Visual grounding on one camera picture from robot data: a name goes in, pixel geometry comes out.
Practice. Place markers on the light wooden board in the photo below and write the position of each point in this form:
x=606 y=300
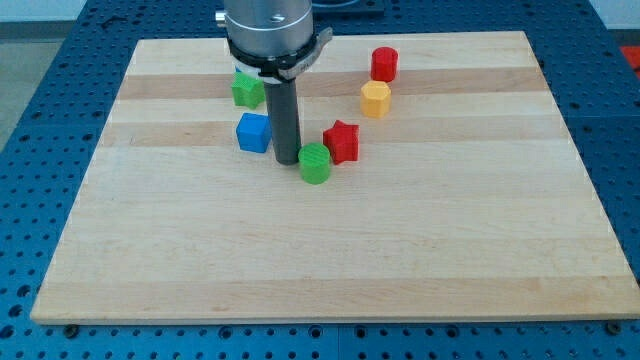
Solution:
x=469 y=201

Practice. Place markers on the green star block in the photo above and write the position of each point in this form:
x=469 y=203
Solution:
x=247 y=91

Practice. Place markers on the red star block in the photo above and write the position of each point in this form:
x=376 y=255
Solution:
x=342 y=140

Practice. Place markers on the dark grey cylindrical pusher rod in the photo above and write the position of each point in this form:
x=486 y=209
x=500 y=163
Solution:
x=283 y=114

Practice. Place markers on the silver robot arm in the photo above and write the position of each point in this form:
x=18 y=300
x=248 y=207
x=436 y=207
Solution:
x=275 y=41

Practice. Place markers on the blue cube block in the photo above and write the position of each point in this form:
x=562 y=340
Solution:
x=254 y=132

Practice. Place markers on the red cylinder block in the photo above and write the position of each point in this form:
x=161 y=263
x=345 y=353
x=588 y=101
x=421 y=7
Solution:
x=384 y=62

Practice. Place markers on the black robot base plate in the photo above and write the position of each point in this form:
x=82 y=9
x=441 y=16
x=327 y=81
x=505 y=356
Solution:
x=348 y=7

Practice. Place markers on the yellow hexagon block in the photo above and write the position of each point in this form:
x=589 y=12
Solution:
x=375 y=99

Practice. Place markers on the green cylinder block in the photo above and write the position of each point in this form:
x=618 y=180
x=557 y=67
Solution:
x=314 y=163

